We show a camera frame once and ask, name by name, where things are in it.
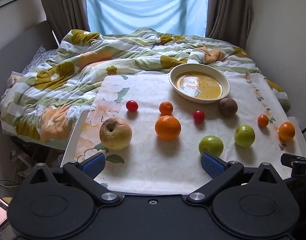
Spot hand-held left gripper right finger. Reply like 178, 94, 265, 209
187, 152, 281, 204

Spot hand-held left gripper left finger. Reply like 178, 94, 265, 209
25, 152, 121, 205

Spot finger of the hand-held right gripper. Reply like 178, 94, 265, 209
280, 153, 306, 167

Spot green lime front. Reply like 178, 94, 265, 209
198, 135, 224, 157

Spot green lime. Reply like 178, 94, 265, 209
234, 124, 256, 148
198, 135, 224, 157

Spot medium orange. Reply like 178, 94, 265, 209
278, 122, 295, 141

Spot yellow apple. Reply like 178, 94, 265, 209
99, 117, 132, 151

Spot large orange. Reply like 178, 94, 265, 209
155, 115, 181, 141

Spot brown kiwi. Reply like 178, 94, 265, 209
219, 98, 238, 117

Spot cream ceramic bowl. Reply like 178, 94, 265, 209
169, 64, 230, 104

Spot white table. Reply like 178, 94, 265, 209
60, 109, 306, 195

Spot red cherry tomato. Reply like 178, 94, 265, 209
193, 110, 205, 124
126, 100, 139, 112

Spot floral white tablecloth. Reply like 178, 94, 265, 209
73, 73, 306, 195

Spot floral striped blanket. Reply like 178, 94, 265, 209
0, 27, 291, 143

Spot small white box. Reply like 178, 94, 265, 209
7, 71, 24, 87

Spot grey headboard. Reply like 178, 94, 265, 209
0, 20, 59, 117

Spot brown curtain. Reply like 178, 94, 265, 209
36, 0, 91, 46
205, 0, 255, 48

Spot light blue window cloth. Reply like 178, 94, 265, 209
85, 0, 209, 37

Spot floor cable bundle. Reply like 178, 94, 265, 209
0, 172, 21, 189

